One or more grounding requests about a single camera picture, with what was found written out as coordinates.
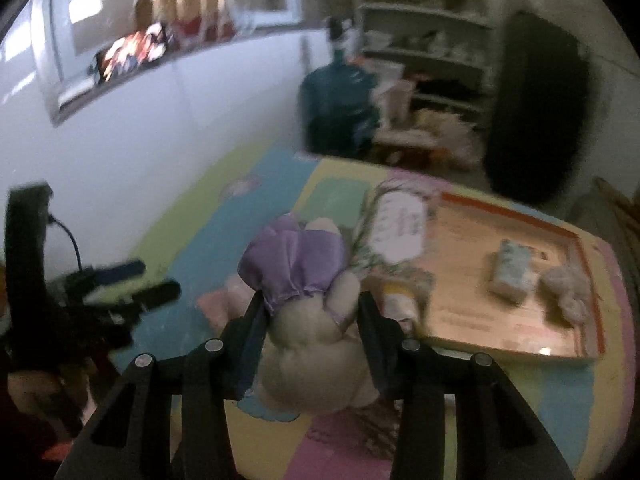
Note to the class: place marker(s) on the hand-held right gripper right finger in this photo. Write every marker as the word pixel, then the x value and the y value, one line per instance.
pixel 372 350

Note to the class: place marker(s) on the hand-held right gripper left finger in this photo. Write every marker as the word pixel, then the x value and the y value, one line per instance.
pixel 250 342

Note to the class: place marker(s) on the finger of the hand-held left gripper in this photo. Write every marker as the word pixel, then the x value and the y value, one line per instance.
pixel 157 294
pixel 120 270

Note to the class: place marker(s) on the pink cloth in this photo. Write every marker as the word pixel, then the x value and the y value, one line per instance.
pixel 225 302

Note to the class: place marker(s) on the cream plush toy purple dress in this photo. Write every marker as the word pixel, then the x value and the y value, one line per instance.
pixel 310 360

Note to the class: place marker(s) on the cardboard box orange rim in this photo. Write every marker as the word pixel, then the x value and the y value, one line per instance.
pixel 465 280

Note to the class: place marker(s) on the spotted fuzzy cloth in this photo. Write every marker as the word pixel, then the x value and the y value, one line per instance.
pixel 567 290

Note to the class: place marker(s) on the person's left hand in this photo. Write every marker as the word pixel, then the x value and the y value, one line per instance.
pixel 32 385

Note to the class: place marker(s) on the cream plastic bottle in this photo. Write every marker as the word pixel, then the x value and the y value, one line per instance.
pixel 400 307

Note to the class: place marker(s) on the floral tissue pack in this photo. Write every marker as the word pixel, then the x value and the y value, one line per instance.
pixel 400 230

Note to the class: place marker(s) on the green white tissue pack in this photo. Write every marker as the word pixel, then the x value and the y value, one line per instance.
pixel 515 270

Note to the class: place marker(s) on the low table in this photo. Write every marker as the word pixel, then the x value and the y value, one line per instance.
pixel 405 142

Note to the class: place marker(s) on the pile of colourful packets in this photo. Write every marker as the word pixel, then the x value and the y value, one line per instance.
pixel 132 52

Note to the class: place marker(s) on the clear plastic bag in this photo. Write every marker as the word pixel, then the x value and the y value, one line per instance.
pixel 450 132

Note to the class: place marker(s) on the white sack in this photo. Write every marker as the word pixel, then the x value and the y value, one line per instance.
pixel 397 105

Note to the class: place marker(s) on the blue water jug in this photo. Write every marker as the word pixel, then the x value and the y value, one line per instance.
pixel 337 105

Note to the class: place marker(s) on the window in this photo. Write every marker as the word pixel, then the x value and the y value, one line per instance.
pixel 200 5

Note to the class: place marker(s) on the black refrigerator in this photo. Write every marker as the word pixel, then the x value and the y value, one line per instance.
pixel 540 110

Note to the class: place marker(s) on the water jug pump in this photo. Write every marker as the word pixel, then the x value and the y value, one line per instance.
pixel 342 37

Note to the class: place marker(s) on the white shelving unit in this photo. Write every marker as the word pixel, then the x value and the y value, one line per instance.
pixel 425 15

